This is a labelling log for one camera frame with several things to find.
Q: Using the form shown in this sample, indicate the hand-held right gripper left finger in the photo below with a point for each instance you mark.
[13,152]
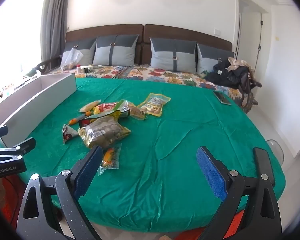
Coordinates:
[88,170]

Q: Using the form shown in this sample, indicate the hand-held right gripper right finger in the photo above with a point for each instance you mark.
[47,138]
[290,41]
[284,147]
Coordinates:
[211,172]

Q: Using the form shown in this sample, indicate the white cardboard box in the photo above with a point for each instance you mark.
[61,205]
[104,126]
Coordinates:
[39,97]

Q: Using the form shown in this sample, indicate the vacuum-packed corn cob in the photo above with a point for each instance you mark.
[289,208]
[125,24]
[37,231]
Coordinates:
[90,105]

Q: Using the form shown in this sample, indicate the red yellow snack packet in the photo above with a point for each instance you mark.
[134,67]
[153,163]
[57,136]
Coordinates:
[106,108]

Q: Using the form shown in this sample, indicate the yellow-bordered peanut packet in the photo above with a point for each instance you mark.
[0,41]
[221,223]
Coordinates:
[153,104]

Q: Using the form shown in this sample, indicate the clear packet orange snacks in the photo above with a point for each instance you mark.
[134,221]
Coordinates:
[109,157]

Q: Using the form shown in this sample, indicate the small red white packet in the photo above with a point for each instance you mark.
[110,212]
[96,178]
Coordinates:
[68,133]

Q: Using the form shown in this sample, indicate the gold clear bread bag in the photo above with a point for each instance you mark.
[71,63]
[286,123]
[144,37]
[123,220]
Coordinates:
[102,130]

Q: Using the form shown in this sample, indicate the orange sausage stick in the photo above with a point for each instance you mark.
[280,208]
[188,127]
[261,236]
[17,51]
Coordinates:
[78,118]

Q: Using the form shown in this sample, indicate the green tablecloth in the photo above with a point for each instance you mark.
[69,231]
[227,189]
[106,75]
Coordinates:
[165,142]

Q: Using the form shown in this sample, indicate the clear plastic chair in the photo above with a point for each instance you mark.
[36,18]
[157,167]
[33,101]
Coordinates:
[276,147]

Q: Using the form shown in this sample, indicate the smartphone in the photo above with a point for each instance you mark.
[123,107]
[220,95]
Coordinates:
[222,98]

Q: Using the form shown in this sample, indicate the green-label clear meat packet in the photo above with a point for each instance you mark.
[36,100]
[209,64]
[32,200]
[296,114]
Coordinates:
[137,112]

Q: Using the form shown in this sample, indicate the dark wooden chair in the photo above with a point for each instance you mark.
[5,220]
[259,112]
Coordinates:
[46,65]

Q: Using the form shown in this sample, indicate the white bottle red cap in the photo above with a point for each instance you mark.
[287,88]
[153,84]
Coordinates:
[78,68]

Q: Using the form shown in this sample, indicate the brown bag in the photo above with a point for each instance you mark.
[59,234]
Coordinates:
[250,85]

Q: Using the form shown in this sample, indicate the clear plastic bag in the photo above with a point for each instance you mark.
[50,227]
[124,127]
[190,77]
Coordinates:
[71,58]

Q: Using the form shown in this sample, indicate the black jacket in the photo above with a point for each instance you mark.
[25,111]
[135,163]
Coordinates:
[227,76]

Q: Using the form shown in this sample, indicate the white power strip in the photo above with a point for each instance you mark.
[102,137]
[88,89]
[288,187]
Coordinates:
[90,68]

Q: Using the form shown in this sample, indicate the floral bedsheet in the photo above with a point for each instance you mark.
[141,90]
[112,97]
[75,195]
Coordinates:
[165,76]

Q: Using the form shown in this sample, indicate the grey two-tone pillow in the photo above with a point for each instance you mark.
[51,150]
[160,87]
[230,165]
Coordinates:
[115,50]
[78,51]
[211,58]
[173,55]

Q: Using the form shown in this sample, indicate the beige cloth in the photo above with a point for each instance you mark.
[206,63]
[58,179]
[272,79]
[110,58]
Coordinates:
[236,63]

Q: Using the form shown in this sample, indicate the grey curtain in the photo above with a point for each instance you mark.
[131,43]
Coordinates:
[54,17]

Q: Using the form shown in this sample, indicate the white door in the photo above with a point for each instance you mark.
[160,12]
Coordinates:
[250,37]

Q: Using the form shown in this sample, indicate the brown padded headboard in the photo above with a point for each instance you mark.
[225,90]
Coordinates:
[165,32]

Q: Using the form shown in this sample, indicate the white wall switch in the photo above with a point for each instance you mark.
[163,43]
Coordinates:
[218,32]

